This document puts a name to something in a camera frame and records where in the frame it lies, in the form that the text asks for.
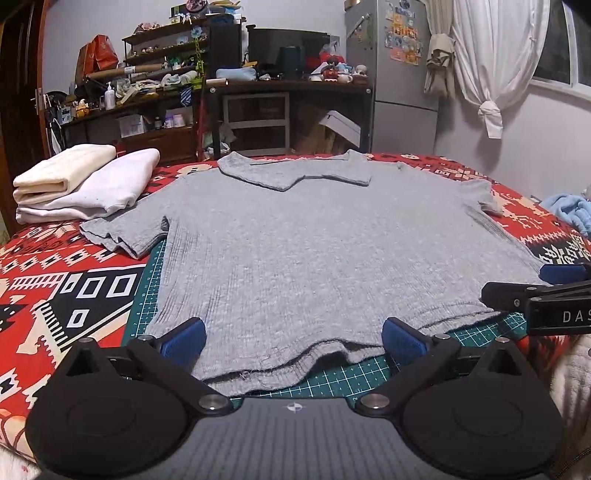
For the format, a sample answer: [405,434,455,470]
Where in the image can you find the orange paper bag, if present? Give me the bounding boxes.
[75,34,121,85]

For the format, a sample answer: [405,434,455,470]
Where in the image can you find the pile of flat cardboard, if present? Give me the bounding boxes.
[294,111,348,154]

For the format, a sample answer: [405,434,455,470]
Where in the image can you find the light blue pouch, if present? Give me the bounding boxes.
[215,67,258,84]

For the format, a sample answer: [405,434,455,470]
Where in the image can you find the silver refrigerator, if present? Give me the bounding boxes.
[344,0,440,156]

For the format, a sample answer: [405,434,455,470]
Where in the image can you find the white carton box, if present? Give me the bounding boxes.
[117,113,149,138]

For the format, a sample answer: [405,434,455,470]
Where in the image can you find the cluster of small figurines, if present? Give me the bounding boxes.
[307,50,371,86]

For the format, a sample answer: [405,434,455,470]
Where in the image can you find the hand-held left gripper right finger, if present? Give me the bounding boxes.
[355,316,539,416]

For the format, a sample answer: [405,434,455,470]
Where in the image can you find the black shelf unit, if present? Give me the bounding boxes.
[59,13,244,163]
[202,78,373,161]

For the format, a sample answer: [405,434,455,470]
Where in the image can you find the beige hanging cloth bag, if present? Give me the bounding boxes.
[424,32,459,99]

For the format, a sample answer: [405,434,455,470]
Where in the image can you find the light blue fleece garment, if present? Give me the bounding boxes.
[539,192,591,239]

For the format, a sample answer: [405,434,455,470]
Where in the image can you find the black monitor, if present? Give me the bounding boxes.
[246,28,345,80]

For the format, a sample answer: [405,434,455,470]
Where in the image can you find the dark teal speaker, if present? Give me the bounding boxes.
[276,45,305,81]

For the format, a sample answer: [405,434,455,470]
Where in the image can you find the grey knit shirt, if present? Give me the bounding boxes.
[79,150,553,398]

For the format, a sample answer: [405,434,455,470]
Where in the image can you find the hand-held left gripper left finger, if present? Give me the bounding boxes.
[58,318,235,416]

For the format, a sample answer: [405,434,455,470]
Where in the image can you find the brown paper roll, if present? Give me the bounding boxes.
[84,63,165,81]

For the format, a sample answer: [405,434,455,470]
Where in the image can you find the green cutting mat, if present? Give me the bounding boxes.
[121,239,530,410]

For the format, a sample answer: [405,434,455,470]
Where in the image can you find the white plastic drawer unit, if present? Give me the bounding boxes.
[222,90,291,156]

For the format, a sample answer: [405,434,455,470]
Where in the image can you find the folded white cloth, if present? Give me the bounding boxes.
[16,148,161,226]

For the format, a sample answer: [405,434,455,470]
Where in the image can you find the folded cream cloth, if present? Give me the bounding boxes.
[12,143,117,205]

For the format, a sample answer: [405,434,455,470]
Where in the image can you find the window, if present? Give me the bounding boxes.
[530,0,591,101]

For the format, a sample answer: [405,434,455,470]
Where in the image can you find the white tied curtain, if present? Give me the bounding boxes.
[449,0,549,139]

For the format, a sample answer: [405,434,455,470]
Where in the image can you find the cream fleece cloth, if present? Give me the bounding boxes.
[549,333,591,467]

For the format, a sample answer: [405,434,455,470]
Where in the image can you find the red patterned blanket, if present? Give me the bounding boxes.
[0,151,591,462]

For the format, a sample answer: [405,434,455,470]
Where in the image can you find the white face mask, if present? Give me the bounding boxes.
[45,117,64,156]

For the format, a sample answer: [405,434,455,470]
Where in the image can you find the dark wooden dresser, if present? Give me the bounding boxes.
[117,126,200,164]

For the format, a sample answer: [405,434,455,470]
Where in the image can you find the colourful fridge stickers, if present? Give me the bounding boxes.
[385,0,424,66]

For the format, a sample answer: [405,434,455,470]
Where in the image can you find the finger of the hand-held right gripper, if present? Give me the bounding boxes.
[539,263,591,286]
[481,277,591,319]

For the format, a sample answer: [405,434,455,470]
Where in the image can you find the white flat box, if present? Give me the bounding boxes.
[320,109,362,147]

